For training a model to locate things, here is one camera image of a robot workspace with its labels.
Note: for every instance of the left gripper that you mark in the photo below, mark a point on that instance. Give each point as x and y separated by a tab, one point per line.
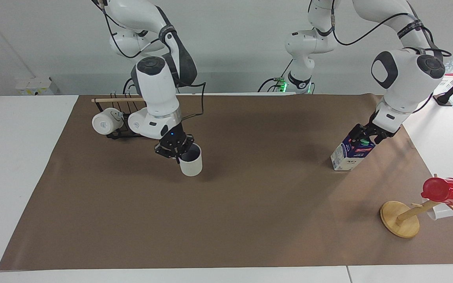
380	133

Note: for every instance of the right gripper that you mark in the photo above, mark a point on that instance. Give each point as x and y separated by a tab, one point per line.
172	135

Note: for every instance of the milk carton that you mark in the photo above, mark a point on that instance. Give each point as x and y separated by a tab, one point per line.
348	157

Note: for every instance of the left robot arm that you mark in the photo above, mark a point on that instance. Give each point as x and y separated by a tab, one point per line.
405	72

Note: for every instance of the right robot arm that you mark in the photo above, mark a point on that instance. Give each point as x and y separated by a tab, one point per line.
157	90

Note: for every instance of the red cup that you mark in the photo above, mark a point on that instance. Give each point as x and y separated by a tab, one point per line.
446	190

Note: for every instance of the white plastic cup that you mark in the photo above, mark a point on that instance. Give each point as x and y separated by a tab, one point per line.
439	213

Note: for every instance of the wooden mug tree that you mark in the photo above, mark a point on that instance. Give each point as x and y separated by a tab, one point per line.
399	220

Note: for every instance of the white cardboard box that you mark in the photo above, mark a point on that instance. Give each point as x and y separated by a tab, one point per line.
35	86

